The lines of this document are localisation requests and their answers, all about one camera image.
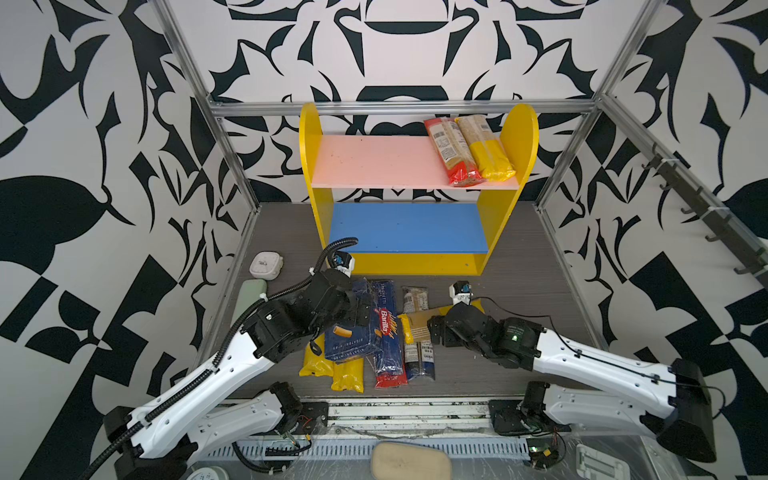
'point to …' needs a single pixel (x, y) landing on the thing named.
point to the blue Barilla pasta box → (357, 342)
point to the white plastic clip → (592, 464)
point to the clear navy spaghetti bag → (419, 355)
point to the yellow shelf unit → (387, 205)
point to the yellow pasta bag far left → (314, 364)
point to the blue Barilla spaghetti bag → (389, 371)
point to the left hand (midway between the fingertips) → (357, 289)
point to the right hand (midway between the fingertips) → (440, 324)
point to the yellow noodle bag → (415, 325)
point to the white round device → (266, 265)
